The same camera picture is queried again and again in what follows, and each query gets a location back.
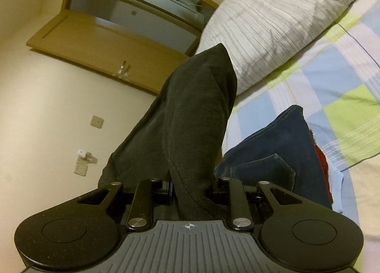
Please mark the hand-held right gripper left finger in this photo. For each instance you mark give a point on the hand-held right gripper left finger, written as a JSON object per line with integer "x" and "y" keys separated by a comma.
{"x": 166, "y": 192}

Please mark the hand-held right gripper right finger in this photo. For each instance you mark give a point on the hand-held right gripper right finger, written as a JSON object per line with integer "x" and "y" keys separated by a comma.
{"x": 218, "y": 193}

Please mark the black pants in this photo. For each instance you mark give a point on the black pants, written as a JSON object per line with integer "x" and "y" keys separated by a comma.
{"x": 184, "y": 112}

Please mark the blue denim jeans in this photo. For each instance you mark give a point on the blue denim jeans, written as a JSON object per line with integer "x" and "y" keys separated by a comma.
{"x": 267, "y": 154}

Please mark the white plug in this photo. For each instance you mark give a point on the white plug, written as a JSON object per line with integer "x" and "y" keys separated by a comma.
{"x": 83, "y": 155}

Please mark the red cloth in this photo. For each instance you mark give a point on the red cloth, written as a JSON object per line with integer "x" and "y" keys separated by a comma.
{"x": 322, "y": 160}

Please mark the checkered bed sheet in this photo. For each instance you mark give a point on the checkered bed sheet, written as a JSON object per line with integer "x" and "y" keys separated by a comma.
{"x": 341, "y": 83}

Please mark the wooden door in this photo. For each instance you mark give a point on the wooden door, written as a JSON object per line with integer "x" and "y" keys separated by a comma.
{"x": 98, "y": 41}

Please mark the grey striped pillow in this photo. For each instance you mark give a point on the grey striped pillow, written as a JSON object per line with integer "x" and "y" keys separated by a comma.
{"x": 276, "y": 23}

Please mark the beige wall socket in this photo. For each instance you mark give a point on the beige wall socket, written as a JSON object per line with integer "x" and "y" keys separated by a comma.
{"x": 80, "y": 168}

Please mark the beige wall switch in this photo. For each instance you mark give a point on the beige wall switch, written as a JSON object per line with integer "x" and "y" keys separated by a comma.
{"x": 96, "y": 121}

